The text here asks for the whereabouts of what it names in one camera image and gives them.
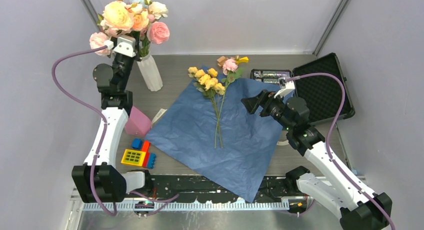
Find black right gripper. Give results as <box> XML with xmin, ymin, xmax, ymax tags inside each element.
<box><xmin>241</xmin><ymin>89</ymin><xmax>294</xmax><ymax>131</ymax></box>

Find light pink flower stem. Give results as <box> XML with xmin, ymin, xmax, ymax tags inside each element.
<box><xmin>89</xmin><ymin>32</ymin><xmax>114</xmax><ymax>56</ymax></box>

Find dark blue wrapping paper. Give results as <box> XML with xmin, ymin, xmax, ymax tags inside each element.
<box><xmin>145</xmin><ymin>78</ymin><xmax>283</xmax><ymax>203</ymax></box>

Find yellow flower stems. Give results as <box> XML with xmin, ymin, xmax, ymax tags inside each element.
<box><xmin>187</xmin><ymin>67</ymin><xmax>226</xmax><ymax>148</ymax></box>

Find cream satin ribbon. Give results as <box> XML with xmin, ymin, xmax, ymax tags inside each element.
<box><xmin>151</xmin><ymin>108</ymin><xmax>167</xmax><ymax>125</ymax></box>

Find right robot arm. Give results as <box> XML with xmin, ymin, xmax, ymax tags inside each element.
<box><xmin>241</xmin><ymin>90</ymin><xmax>395</xmax><ymax>230</ymax></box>

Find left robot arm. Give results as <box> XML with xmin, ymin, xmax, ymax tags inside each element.
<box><xmin>71</xmin><ymin>35</ymin><xmax>154</xmax><ymax>203</ymax></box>

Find pink flowers in vase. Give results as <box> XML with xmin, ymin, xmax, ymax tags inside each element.
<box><xmin>112</xmin><ymin>0</ymin><xmax>170</xmax><ymax>58</ymax></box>

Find white ribbed vase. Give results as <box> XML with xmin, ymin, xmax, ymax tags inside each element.
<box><xmin>137</xmin><ymin>54</ymin><xmax>163</xmax><ymax>92</ymax></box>

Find yellow wooden arch block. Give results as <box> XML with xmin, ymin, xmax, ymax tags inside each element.
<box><xmin>236</xmin><ymin>56</ymin><xmax>249</xmax><ymax>65</ymax></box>

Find black poker chip case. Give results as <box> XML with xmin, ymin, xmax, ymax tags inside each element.
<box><xmin>250</xmin><ymin>53</ymin><xmax>356</xmax><ymax>124</ymax></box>

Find blue studded toy brick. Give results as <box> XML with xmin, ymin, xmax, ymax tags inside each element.
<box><xmin>145</xmin><ymin>153</ymin><xmax>157</xmax><ymax>169</ymax></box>

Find orange toy bar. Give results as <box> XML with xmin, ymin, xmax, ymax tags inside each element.
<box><xmin>141</xmin><ymin>140</ymin><xmax>151</xmax><ymax>168</ymax></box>

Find yellow grid toy block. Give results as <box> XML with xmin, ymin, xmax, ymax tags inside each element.
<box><xmin>120</xmin><ymin>149</ymin><xmax>146</xmax><ymax>167</ymax></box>

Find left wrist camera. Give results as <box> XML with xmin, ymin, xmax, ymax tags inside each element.
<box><xmin>113</xmin><ymin>35</ymin><xmax>136</xmax><ymax>58</ymax></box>

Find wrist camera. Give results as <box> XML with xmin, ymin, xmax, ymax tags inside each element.
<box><xmin>274</xmin><ymin>77</ymin><xmax>296</xmax><ymax>98</ymax></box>
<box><xmin>113</xmin><ymin>35</ymin><xmax>136</xmax><ymax>58</ymax></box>

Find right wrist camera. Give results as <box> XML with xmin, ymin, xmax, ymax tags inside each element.
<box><xmin>274</xmin><ymin>77</ymin><xmax>296</xmax><ymax>98</ymax></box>

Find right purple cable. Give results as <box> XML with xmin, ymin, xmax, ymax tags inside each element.
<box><xmin>286</xmin><ymin>72</ymin><xmax>397</xmax><ymax>230</ymax></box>

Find purple cable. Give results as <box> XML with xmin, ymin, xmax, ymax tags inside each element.
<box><xmin>51</xmin><ymin>45</ymin><xmax>180</xmax><ymax>218</ymax></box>
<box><xmin>286</xmin><ymin>72</ymin><xmax>397</xmax><ymax>230</ymax></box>

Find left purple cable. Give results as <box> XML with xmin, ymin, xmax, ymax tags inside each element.
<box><xmin>51</xmin><ymin>45</ymin><xmax>180</xmax><ymax>218</ymax></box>

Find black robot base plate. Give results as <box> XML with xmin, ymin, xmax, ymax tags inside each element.
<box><xmin>135</xmin><ymin>175</ymin><xmax>313</xmax><ymax>205</ymax></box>

